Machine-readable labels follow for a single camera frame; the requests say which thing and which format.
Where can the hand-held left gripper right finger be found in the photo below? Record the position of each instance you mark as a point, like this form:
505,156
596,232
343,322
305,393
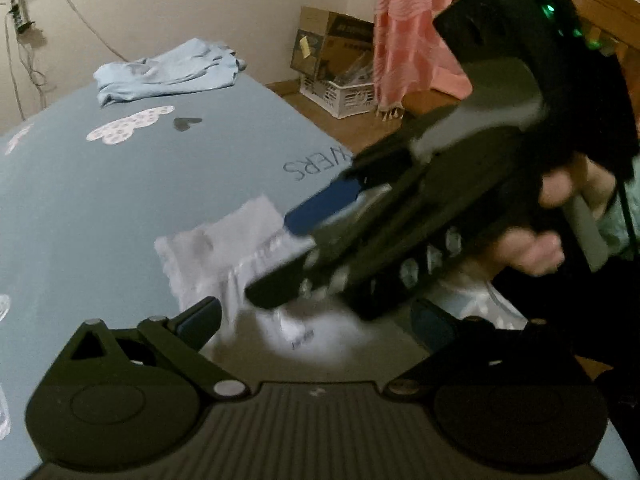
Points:
432,330

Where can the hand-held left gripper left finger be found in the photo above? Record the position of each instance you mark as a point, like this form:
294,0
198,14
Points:
200,325

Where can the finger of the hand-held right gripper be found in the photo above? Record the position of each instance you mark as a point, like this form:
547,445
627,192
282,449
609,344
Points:
295,280
320,207

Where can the grey striped pants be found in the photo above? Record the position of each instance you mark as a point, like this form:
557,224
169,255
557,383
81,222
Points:
215,250

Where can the person's right forearm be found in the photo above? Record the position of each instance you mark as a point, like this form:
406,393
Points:
622,230

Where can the person's right hand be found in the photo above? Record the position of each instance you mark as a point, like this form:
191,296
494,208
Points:
580,177

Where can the white plastic basket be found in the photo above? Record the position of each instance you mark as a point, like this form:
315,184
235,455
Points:
345,100

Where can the pink curtain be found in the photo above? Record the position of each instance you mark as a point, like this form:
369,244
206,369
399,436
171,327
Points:
415,35

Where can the person's dark clothing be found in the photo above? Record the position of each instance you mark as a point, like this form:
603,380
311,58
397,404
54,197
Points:
575,320

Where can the teal printed bed sheet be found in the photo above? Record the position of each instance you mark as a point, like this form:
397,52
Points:
100,210

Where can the cardboard box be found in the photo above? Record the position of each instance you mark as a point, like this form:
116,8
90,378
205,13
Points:
330,40

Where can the wooden furniture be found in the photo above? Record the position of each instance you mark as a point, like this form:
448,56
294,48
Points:
615,5

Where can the light blue cloth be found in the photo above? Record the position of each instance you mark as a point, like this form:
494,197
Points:
165,72

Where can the hanging power strip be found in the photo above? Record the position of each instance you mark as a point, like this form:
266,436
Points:
19,12

